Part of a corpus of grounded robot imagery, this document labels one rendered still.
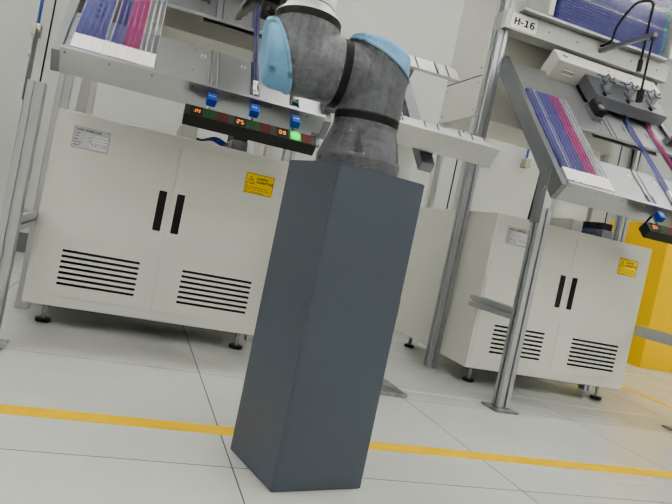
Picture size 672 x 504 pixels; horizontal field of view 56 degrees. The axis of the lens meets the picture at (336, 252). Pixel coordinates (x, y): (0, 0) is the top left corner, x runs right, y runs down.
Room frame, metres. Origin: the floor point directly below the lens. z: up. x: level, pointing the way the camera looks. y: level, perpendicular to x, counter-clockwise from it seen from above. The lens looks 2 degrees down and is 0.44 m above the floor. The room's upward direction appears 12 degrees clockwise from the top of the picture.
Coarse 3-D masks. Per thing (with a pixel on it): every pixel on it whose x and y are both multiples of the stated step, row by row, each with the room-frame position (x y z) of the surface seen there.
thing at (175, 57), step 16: (80, 16) 1.64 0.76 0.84; (160, 48) 1.67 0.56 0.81; (176, 48) 1.70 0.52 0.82; (192, 48) 1.73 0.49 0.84; (160, 64) 1.63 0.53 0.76; (176, 64) 1.65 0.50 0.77; (192, 64) 1.68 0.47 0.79; (208, 64) 1.70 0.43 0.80; (224, 64) 1.73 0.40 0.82; (240, 64) 1.76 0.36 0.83; (208, 80) 1.65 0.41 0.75; (224, 80) 1.68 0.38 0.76; (240, 80) 1.71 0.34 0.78; (272, 96) 1.71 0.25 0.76; (288, 96) 1.74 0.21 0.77; (320, 112) 1.75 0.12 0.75
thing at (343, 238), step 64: (320, 192) 1.06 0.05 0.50; (384, 192) 1.07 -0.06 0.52; (320, 256) 1.03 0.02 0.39; (384, 256) 1.09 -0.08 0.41; (320, 320) 1.04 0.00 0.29; (384, 320) 1.10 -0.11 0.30; (256, 384) 1.13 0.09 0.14; (320, 384) 1.05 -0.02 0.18; (256, 448) 1.09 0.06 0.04; (320, 448) 1.06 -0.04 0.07
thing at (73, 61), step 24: (72, 48) 1.51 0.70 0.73; (72, 72) 1.54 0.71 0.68; (96, 72) 1.55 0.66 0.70; (120, 72) 1.56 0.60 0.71; (144, 72) 1.56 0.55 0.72; (168, 96) 1.61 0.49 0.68; (192, 96) 1.62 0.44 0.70; (240, 96) 1.63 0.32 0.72; (264, 120) 1.69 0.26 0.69; (288, 120) 1.70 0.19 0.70; (312, 120) 1.70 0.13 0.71
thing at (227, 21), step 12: (168, 0) 1.85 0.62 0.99; (180, 0) 1.87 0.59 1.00; (192, 0) 1.89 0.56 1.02; (216, 0) 1.95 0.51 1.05; (228, 0) 1.97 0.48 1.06; (240, 0) 2.00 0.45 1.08; (192, 12) 1.86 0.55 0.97; (204, 12) 1.87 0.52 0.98; (216, 12) 1.89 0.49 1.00; (228, 12) 1.92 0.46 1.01; (252, 12) 1.97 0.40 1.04; (216, 24) 1.94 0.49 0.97; (228, 24) 1.96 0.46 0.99; (240, 24) 1.90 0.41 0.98; (252, 24) 1.92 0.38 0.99
